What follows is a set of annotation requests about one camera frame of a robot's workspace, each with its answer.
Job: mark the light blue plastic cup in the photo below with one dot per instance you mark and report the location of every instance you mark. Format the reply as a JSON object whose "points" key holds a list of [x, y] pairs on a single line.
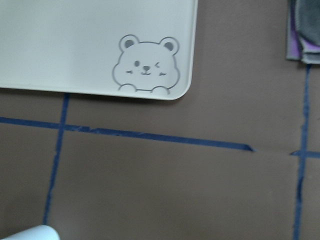
{"points": [[41, 232]]}

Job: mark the cream bear serving tray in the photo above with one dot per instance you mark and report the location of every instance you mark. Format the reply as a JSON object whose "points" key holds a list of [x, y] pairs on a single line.
{"points": [[128, 48]]}

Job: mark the folded grey cloth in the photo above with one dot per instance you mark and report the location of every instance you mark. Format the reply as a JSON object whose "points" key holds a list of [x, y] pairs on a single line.
{"points": [[303, 31]]}

